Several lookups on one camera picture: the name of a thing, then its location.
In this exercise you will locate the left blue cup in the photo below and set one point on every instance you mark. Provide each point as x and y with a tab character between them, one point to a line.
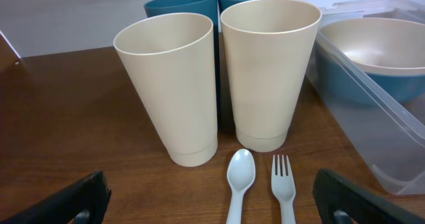
208	8

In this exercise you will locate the cream bowl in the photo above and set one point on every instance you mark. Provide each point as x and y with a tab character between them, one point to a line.
391	47

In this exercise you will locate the blue bowl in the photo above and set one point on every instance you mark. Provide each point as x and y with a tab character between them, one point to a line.
335	80

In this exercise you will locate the white plastic spoon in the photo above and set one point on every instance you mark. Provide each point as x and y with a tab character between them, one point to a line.
241	174

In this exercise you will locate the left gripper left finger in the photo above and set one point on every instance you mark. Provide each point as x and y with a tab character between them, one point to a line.
84	201

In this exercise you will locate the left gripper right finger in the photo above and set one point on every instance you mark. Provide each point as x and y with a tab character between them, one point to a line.
340	201

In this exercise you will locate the clear plastic container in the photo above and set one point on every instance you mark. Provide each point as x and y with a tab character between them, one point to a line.
389	136

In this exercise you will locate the beige cup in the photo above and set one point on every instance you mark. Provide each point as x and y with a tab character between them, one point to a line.
268	44
170	61

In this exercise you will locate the white plastic fork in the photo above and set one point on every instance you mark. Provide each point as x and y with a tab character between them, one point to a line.
283	187

